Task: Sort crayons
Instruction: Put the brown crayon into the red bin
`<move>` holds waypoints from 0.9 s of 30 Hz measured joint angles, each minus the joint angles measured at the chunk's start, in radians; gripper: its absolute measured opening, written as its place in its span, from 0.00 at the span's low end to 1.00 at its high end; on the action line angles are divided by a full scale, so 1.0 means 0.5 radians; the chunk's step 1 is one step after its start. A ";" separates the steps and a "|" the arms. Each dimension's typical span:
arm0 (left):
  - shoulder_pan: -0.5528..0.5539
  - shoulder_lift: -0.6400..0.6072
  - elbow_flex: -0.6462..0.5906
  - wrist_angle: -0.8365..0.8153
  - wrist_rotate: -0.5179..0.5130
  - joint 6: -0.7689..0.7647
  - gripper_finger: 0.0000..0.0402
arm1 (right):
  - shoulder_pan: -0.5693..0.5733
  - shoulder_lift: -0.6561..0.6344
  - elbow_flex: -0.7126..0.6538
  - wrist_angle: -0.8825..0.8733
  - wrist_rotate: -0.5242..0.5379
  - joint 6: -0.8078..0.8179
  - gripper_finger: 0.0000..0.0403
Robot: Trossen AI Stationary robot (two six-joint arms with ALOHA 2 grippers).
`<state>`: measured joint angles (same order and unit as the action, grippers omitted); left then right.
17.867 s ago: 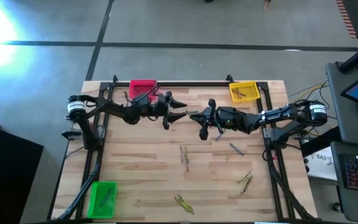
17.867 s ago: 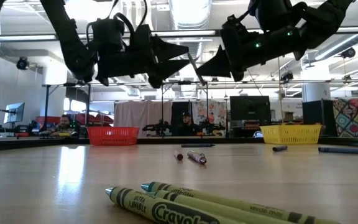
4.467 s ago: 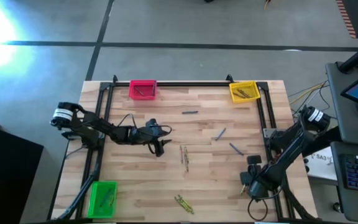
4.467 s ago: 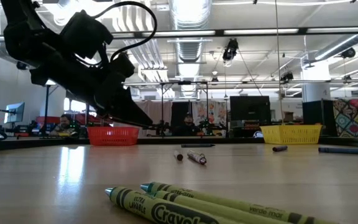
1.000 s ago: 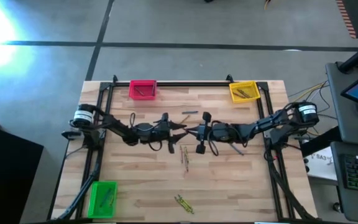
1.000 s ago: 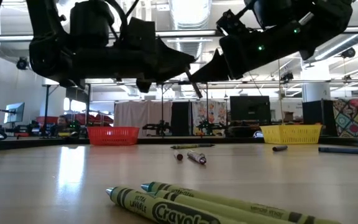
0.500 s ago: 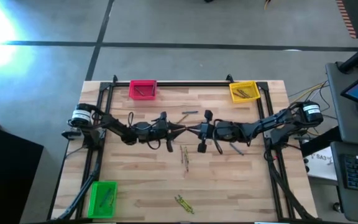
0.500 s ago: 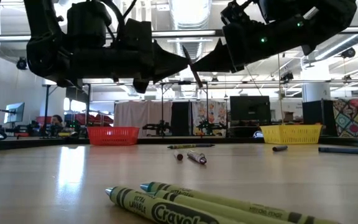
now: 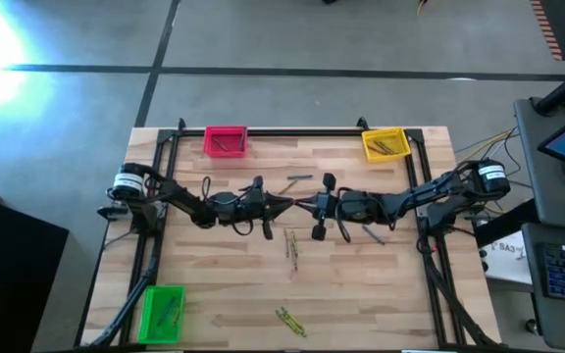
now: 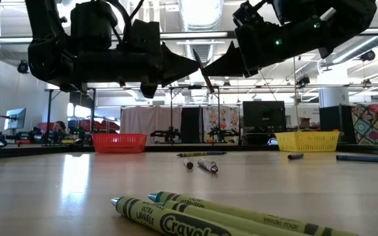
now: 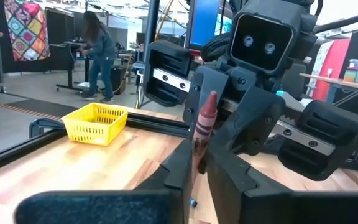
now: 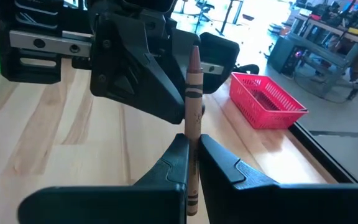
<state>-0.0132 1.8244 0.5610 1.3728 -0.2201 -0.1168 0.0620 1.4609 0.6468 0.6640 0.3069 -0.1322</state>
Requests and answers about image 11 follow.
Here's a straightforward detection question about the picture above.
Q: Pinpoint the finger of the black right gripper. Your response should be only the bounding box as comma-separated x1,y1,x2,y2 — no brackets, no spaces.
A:
211,85,287,156
182,65,229,131

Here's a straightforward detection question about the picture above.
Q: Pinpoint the red partition panel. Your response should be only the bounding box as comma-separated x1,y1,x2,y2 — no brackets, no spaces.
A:
314,37,351,102

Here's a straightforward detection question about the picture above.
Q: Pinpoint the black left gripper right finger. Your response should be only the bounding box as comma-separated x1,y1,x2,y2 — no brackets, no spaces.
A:
205,146,358,224

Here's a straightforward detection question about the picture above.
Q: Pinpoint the wooden side table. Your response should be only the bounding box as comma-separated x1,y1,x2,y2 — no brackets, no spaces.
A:
299,72,358,104

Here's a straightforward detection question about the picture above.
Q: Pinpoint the black right camera cable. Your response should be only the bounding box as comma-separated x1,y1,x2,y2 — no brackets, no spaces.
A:
314,4,358,35

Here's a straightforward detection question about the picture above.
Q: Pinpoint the black standing desk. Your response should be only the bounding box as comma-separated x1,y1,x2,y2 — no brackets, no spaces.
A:
48,40,90,93

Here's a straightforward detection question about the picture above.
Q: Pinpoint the yellow plastic basket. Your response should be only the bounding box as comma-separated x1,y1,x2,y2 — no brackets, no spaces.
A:
61,102,129,147

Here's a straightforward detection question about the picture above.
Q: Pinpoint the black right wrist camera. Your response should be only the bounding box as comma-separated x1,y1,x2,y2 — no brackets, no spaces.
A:
230,0,318,76

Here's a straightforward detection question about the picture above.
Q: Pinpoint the blue-screen computer monitor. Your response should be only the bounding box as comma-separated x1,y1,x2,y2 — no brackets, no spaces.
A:
188,0,233,50

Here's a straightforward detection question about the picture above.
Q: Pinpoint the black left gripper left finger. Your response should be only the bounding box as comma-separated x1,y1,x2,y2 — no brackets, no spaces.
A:
14,139,194,224

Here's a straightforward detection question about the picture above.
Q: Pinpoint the black waste bin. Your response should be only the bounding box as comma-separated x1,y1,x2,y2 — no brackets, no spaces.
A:
110,64,127,96

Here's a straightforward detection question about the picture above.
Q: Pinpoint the person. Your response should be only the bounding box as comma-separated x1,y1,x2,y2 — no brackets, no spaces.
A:
80,11,118,103

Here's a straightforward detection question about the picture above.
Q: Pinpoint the black metal pole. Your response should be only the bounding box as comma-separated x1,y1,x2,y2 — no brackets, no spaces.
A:
143,0,161,63

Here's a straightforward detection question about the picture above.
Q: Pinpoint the colourful patchwork quilt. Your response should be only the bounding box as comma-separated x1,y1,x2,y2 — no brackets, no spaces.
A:
4,0,51,62

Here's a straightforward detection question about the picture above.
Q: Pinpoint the black orange-edged floor mat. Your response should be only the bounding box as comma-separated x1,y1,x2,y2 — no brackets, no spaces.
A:
0,98,78,123

